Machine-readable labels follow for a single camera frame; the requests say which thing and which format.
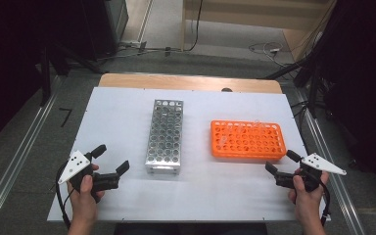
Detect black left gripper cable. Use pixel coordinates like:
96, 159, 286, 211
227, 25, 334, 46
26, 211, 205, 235
55, 160, 76, 229

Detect metal floor rail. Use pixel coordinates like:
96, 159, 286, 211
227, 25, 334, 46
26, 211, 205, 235
293, 87, 368, 235
0, 76, 63, 235

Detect black floor cables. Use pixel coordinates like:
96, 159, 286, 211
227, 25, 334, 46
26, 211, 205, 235
290, 99, 311, 128

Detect person's left hand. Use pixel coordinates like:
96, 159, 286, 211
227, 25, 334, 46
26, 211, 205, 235
67, 164, 106, 226

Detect dark curtain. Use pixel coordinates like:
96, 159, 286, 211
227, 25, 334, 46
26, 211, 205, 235
306, 0, 376, 197
0, 0, 86, 153

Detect black cabinet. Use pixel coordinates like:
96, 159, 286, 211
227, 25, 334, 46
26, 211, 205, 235
77, 0, 130, 62

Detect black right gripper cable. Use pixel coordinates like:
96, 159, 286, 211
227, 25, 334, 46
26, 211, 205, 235
309, 169, 332, 228

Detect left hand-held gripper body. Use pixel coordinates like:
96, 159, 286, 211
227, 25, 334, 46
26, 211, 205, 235
58, 150, 120, 204

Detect wooden shelf unit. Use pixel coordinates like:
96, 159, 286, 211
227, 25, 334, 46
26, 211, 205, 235
180, 0, 337, 62

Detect black metal stand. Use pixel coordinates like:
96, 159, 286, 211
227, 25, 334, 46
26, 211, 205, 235
262, 48, 337, 118
38, 42, 107, 107

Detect orange test tube rack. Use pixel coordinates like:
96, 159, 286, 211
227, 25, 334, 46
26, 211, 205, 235
210, 119, 288, 162

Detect black hanging cable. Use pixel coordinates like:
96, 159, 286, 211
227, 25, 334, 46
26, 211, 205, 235
184, 0, 204, 53

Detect person's right hand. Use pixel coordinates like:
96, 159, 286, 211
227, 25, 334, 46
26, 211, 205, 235
287, 167, 330, 223

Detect metal test tube rack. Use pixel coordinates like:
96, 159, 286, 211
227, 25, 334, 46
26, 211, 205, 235
144, 99, 184, 175

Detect white board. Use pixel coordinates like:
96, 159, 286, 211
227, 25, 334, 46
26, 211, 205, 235
47, 86, 332, 223

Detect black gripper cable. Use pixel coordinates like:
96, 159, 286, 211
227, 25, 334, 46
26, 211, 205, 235
309, 169, 332, 228
55, 160, 76, 229

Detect white floor cable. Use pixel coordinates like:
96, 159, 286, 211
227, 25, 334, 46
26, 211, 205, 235
248, 41, 295, 68

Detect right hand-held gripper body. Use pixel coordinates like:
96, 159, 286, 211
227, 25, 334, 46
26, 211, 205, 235
274, 153, 348, 193

